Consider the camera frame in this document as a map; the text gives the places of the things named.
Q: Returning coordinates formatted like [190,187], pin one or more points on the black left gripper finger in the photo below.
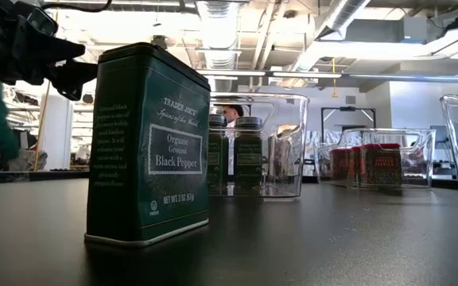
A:
[76,77]
[58,49]

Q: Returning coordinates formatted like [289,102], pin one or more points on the dark green pepper tin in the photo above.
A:
[149,159]

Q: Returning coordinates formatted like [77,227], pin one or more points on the white pillar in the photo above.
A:
[60,135]

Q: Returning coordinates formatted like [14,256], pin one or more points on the black ceiling dome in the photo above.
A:
[159,39]

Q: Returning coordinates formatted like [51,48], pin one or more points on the grey crumpled bag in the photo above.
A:
[30,161]

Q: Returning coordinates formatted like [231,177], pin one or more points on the person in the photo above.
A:
[233,113]

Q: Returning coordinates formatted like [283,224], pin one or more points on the grey air unit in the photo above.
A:
[412,29]

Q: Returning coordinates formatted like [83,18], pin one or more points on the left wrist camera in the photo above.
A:
[42,22]

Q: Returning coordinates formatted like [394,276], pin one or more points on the silver ventilation duct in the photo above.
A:
[219,39]

